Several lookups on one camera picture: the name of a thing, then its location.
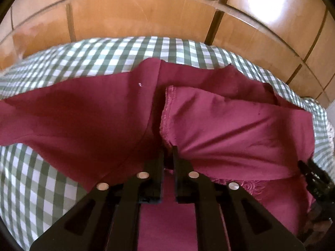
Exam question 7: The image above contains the maroon red garment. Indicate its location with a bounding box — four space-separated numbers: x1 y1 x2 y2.
1 58 314 250

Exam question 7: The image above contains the green white checkered bedsheet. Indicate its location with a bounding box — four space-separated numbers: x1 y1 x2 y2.
1 36 334 250

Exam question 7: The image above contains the wooden wardrobe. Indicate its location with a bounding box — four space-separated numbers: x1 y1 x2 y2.
1 0 334 106

